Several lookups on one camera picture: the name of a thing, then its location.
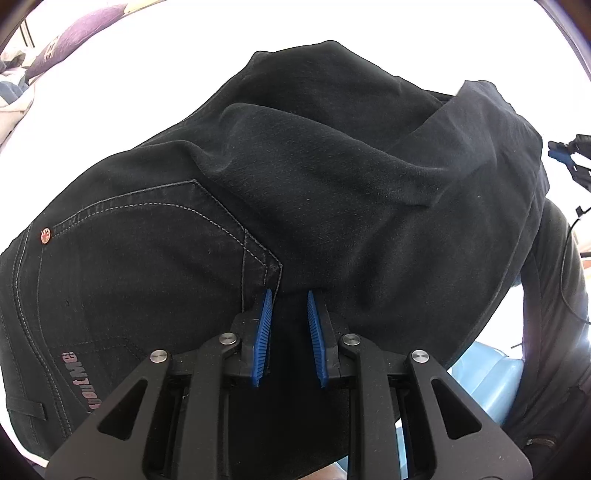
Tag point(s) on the white bed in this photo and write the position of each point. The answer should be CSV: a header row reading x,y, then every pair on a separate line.
x,y
184,69

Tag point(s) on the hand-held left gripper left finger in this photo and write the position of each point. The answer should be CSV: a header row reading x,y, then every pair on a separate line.
x,y
262,337

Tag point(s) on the black denim pants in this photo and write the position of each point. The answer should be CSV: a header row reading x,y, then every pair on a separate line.
x,y
323,184

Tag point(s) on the purple pillow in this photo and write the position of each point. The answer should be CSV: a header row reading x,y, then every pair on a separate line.
x,y
74,37

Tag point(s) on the light blue plastic object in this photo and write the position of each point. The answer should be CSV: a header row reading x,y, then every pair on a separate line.
x,y
485,378

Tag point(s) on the blue and white crumpled blanket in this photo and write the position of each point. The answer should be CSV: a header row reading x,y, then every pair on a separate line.
x,y
16,92

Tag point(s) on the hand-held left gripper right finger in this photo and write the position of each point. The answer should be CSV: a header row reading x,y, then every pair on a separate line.
x,y
317,341

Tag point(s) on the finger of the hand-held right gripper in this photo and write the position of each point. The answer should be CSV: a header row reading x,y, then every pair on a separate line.
x,y
581,173
561,148

